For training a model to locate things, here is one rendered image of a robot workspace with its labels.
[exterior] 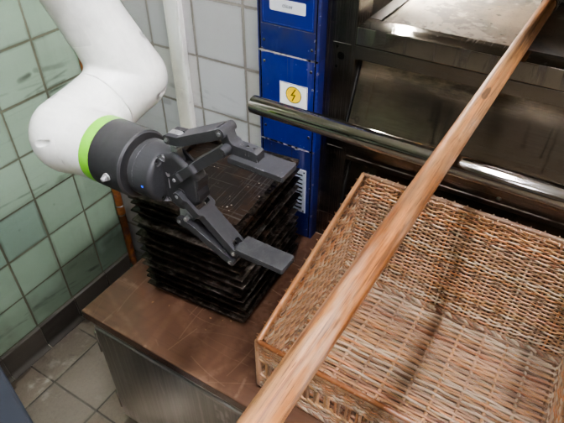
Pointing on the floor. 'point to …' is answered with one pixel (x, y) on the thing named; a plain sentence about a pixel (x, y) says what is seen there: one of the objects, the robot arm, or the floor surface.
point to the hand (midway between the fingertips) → (280, 219)
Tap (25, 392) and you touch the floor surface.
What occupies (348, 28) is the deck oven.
